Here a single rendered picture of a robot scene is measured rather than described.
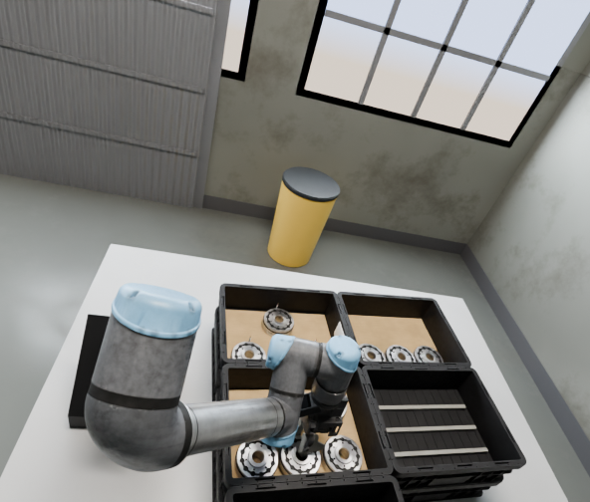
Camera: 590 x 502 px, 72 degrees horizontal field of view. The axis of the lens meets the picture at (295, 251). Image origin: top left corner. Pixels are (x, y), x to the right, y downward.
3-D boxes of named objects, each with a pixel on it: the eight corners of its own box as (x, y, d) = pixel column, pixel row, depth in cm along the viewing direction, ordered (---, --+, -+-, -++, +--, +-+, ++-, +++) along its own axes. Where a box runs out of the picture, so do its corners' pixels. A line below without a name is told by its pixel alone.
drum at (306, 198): (313, 242, 320) (338, 174, 282) (314, 275, 289) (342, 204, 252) (265, 231, 314) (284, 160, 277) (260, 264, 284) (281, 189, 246)
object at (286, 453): (283, 479, 95) (284, 478, 95) (278, 436, 103) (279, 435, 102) (323, 476, 98) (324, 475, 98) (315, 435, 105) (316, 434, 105)
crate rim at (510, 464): (392, 478, 97) (396, 474, 95) (357, 370, 119) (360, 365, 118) (524, 468, 108) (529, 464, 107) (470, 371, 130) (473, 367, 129)
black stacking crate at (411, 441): (377, 493, 103) (395, 474, 96) (347, 387, 125) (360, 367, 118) (503, 482, 114) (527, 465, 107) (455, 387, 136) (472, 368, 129)
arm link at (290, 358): (261, 387, 82) (314, 397, 83) (273, 332, 84) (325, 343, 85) (260, 380, 90) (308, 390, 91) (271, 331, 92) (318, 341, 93)
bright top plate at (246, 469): (234, 479, 92) (234, 478, 92) (237, 435, 100) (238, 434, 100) (277, 482, 94) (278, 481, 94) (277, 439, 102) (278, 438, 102)
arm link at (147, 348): (109, 343, 97) (81, 402, 46) (126, 282, 99) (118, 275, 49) (159, 352, 101) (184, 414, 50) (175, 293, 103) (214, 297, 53)
